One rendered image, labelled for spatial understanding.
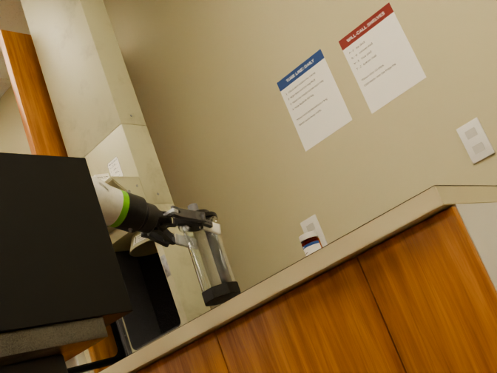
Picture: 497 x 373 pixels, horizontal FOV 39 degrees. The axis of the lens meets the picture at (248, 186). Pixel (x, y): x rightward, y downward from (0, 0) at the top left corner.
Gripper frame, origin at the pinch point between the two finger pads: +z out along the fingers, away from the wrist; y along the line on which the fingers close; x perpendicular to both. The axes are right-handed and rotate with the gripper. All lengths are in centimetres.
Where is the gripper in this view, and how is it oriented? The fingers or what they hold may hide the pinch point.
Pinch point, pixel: (200, 235)
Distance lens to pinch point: 186.9
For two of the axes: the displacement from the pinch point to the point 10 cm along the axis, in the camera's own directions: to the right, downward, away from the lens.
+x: 1.2, 8.4, -5.2
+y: -6.9, 4.5, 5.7
